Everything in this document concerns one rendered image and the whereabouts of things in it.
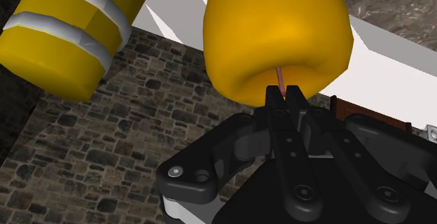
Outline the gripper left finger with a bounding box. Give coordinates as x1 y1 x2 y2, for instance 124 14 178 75
156 85 324 222

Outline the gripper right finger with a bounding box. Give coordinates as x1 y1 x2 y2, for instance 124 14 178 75
286 85 437 224

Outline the yellow apple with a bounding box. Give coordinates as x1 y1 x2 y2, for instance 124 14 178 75
202 0 354 108

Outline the brown wooden furniture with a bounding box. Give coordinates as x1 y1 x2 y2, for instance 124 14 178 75
328 94 413 134

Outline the yellow cylinder with white bands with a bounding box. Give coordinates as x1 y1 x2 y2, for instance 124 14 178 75
0 0 171 103

